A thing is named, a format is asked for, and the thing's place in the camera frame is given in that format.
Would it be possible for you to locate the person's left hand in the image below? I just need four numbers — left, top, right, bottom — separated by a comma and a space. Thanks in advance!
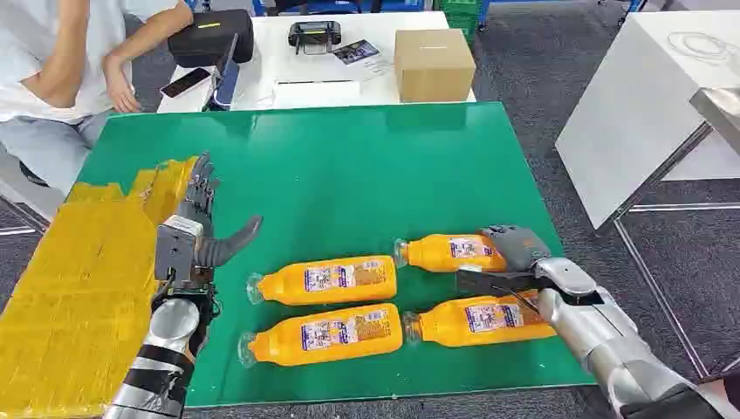
104, 58, 143, 114

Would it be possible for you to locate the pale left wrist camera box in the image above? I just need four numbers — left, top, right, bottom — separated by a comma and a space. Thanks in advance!
154, 215, 204, 291

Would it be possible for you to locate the steel bench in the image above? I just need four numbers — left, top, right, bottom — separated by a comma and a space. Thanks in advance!
689, 86, 740, 155

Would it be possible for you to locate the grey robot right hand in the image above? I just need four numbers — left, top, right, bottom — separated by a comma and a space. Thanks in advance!
478, 223, 553, 274

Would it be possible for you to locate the green mat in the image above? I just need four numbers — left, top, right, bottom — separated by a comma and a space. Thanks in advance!
75, 102, 597, 409

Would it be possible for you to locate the black bag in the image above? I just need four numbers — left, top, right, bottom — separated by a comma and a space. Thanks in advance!
168, 8, 256, 69

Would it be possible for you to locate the black phone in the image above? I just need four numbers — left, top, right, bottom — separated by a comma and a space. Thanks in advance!
160, 67, 212, 100

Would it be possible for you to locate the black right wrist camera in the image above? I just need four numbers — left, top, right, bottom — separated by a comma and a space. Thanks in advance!
455, 266, 606, 307

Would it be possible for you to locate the white flat box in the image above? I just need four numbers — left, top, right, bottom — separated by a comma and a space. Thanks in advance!
271, 79, 362, 110

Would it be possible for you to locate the yellow sheet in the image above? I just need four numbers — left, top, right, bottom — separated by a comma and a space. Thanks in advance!
0, 155, 201, 419

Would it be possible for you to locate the person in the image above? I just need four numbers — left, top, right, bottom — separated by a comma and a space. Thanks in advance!
696, 373, 740, 419
0, 0, 195, 195

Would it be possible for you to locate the blue tablet case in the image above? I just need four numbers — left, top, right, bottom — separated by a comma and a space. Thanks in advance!
203, 33, 241, 112

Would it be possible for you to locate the steel table frame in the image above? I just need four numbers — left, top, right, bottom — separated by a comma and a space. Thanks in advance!
598, 124, 740, 380

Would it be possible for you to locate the orange drink bottle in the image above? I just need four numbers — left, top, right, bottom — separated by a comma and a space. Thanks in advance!
394, 233, 509, 274
402, 292, 558, 349
237, 303, 405, 369
246, 255, 400, 307

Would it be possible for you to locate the large white table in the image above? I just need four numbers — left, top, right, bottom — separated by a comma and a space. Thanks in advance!
554, 10, 740, 230

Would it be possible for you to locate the coiled pale cable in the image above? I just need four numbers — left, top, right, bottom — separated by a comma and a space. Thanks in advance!
668, 31, 740, 65

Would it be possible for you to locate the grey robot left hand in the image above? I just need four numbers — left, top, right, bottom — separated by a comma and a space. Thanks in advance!
175, 152, 264, 270

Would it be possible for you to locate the blue rack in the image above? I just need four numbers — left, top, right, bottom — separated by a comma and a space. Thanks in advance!
254, 0, 435, 16

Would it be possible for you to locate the brown cardboard box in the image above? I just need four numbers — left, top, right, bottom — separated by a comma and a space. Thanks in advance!
394, 29, 477, 104

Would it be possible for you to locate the green crate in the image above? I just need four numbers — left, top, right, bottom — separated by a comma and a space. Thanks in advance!
433, 0, 483, 45

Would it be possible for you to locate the pale seat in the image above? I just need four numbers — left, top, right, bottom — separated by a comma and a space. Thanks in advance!
0, 144, 65, 222

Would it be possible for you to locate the black handheld controller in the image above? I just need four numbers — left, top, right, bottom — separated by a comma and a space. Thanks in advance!
287, 20, 343, 56

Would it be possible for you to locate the dark printed leaflet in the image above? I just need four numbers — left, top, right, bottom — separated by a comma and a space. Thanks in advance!
332, 38, 381, 65

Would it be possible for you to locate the white paper sheet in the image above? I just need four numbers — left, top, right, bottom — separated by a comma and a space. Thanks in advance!
340, 52, 400, 82

